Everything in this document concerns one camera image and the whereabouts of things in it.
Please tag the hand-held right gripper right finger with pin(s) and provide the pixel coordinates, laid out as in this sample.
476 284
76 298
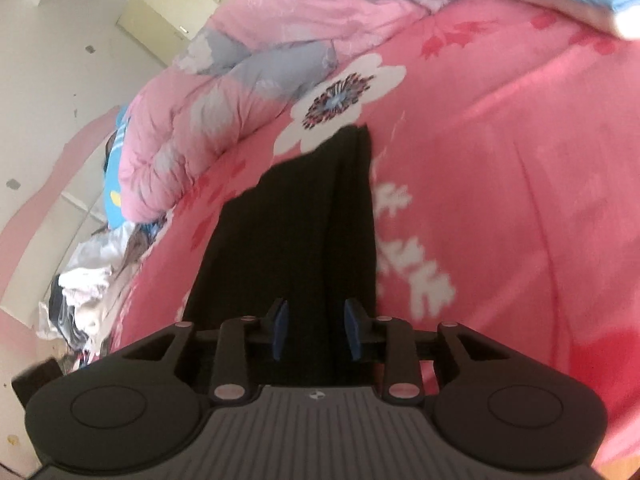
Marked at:
352 330

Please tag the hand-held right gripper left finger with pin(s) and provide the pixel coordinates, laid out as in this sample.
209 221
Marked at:
280 330

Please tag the black shirt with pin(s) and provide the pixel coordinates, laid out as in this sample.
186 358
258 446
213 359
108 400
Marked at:
295 230

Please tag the white cloth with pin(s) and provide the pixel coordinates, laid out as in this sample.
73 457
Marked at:
85 280

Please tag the pink and white headboard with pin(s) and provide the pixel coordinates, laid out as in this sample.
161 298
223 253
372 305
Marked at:
45 220

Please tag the blue cartoon print quilt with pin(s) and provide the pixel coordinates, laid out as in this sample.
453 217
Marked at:
114 200

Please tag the pink floral bed blanket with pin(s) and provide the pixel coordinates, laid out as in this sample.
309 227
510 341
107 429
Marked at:
500 185

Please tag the pink grey floral quilt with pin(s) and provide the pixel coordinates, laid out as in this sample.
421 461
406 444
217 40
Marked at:
240 85

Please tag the cream wardrobe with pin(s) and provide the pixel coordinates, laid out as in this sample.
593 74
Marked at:
170 15

